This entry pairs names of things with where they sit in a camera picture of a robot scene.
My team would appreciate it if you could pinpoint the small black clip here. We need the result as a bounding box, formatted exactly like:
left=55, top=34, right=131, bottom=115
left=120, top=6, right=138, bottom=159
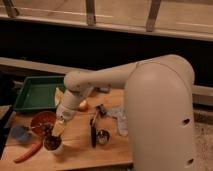
left=96, top=104, right=107, bottom=117

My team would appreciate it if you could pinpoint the orange plastic bowl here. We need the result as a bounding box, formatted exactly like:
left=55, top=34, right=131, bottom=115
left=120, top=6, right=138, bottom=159
left=30, top=111, right=56, bottom=136

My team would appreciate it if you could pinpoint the blue measuring cup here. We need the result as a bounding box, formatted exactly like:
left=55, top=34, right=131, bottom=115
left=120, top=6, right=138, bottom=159
left=11, top=125, right=31, bottom=142

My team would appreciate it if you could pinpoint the small metal cup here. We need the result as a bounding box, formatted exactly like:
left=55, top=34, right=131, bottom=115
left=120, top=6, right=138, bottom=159
left=97, top=130, right=110, bottom=145

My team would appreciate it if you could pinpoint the black handled knife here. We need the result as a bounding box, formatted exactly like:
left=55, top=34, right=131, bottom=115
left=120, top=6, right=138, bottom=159
left=90, top=110, right=99, bottom=148

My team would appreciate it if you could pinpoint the blue grey cloth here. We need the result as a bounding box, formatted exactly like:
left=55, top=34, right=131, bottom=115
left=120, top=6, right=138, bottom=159
left=107, top=106, right=128, bottom=136

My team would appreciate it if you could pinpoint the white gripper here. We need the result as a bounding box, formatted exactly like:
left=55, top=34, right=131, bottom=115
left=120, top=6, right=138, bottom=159
left=52, top=90, right=86, bottom=137

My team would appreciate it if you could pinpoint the orange carrot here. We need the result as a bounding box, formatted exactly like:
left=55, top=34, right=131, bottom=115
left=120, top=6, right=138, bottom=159
left=13, top=141, right=42, bottom=163

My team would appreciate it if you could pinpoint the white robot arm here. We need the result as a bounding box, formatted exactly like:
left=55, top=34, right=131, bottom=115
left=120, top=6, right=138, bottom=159
left=56, top=55, right=197, bottom=171

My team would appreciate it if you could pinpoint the yellow cheese wedge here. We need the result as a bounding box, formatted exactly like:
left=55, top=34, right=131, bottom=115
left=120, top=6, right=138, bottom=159
left=54, top=87, right=63, bottom=106

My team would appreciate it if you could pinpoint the blue sponge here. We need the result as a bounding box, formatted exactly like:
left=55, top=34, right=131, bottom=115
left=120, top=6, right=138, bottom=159
left=99, top=87, right=111, bottom=93

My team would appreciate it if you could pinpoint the green plastic tray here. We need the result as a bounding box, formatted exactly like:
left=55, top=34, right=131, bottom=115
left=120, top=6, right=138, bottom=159
left=14, top=76, right=65, bottom=113

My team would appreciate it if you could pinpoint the small yellow apple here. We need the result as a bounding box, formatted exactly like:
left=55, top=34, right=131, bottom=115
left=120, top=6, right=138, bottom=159
left=78, top=100, right=88, bottom=111

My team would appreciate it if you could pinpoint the white paper cup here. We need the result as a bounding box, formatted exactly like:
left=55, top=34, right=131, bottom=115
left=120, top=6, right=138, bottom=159
left=43, top=136, right=63, bottom=155

